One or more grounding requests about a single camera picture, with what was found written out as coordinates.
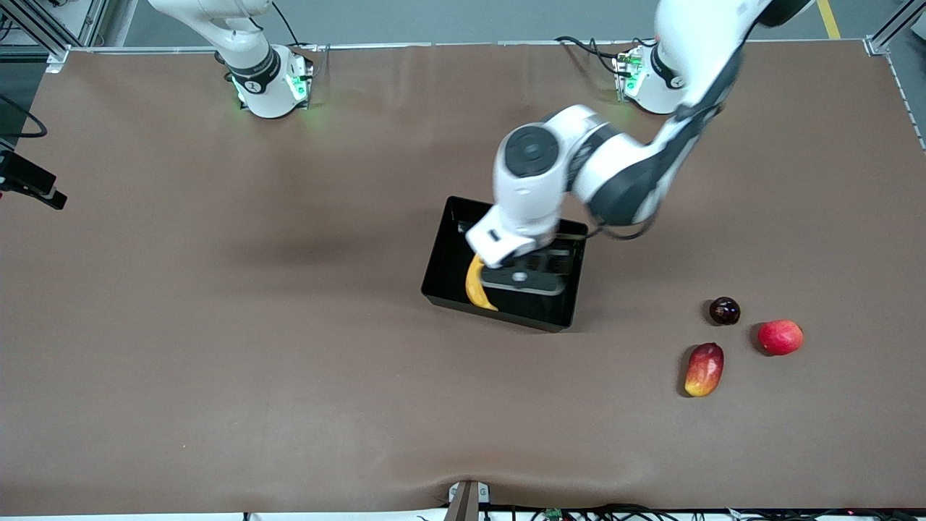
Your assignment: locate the red yellow mango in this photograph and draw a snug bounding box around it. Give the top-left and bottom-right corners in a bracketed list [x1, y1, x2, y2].
[684, 342, 726, 399]

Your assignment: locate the dark purple plum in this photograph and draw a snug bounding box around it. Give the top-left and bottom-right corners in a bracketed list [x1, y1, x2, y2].
[708, 296, 742, 326]

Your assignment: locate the large table cover mat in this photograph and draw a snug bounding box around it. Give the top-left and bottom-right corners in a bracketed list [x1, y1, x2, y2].
[0, 40, 926, 516]

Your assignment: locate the aluminium frame profile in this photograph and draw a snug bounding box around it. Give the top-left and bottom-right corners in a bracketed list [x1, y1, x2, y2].
[0, 0, 111, 75]
[864, 0, 926, 57]

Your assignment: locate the black arm base cable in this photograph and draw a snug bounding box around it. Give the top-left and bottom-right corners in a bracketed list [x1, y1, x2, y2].
[271, 0, 331, 53]
[554, 34, 632, 75]

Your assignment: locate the black plastic box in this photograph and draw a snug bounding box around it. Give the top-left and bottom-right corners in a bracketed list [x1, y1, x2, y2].
[421, 195, 589, 334]

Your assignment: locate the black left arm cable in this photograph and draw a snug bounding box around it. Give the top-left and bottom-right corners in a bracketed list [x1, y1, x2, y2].
[586, 43, 747, 242]

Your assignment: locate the grey metal bracket post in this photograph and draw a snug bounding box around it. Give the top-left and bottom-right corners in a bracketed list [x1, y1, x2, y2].
[447, 480, 491, 521]

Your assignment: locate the yellow banana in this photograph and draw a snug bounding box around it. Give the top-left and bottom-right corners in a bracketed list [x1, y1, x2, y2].
[464, 253, 500, 313]

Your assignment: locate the pinkish red round fruit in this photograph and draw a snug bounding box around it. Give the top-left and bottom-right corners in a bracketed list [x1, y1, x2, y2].
[757, 319, 804, 357]

